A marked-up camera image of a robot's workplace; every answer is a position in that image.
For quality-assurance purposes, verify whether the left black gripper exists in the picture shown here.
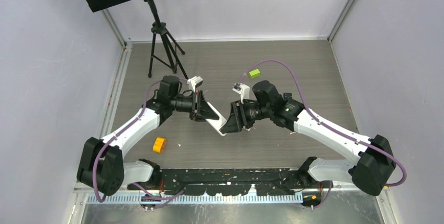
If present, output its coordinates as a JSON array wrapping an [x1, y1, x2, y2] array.
[[171, 90, 219, 122]]

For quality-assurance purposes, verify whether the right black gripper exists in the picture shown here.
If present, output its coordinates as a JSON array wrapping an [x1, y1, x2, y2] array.
[[222, 99, 272, 134]]

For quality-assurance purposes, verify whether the white remote control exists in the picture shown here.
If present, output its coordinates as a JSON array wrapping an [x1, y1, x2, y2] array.
[[205, 103, 227, 137]]

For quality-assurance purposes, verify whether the black remote control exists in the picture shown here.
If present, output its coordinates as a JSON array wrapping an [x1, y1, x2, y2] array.
[[283, 93, 293, 101]]

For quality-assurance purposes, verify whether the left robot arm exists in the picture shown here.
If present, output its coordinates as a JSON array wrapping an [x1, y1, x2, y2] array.
[[76, 75, 226, 203]]

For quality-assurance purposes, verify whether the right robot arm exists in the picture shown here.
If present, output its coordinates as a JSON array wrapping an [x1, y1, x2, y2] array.
[[220, 81, 397, 196]]

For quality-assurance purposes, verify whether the green block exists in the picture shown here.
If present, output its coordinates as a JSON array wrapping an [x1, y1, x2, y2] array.
[[248, 69, 261, 79]]

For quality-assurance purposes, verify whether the yellow toy block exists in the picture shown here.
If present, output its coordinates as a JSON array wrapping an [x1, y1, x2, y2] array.
[[152, 137, 167, 153]]

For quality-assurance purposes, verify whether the black tripod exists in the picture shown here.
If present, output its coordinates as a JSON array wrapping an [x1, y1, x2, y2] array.
[[144, 0, 188, 79]]

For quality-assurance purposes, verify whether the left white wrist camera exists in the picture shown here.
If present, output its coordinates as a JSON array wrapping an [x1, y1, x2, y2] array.
[[186, 76, 203, 92]]

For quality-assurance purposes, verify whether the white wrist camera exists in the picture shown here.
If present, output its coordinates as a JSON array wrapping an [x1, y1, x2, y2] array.
[[186, 76, 203, 92], [232, 83, 250, 104]]

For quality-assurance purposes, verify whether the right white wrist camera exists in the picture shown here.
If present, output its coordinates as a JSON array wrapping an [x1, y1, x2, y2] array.
[[232, 83, 250, 104]]

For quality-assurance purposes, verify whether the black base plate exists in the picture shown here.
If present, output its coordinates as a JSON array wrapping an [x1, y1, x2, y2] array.
[[126, 167, 330, 197]]

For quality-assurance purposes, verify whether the white cable duct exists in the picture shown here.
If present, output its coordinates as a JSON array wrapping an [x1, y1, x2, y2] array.
[[103, 192, 303, 205]]

